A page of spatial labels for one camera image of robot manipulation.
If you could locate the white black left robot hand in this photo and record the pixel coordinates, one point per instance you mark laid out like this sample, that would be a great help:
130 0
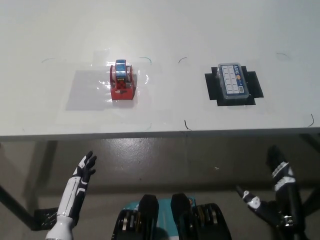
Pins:
75 190

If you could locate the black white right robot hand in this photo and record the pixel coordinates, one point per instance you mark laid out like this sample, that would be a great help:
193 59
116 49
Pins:
285 190

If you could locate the red tape dispenser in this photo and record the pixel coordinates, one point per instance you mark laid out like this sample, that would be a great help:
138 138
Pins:
121 92

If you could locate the black tape patch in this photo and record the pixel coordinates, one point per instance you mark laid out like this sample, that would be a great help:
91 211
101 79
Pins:
253 85

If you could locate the black table leg bar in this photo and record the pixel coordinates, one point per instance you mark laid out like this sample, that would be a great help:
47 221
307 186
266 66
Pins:
312 200
15 203

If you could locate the grey table leg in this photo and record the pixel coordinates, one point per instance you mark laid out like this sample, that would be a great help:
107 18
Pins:
46 175

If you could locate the black floor plate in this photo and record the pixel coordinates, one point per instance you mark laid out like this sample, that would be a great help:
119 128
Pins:
45 218

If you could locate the clear plastic film sheet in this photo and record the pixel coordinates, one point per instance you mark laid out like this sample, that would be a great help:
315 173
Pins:
85 92

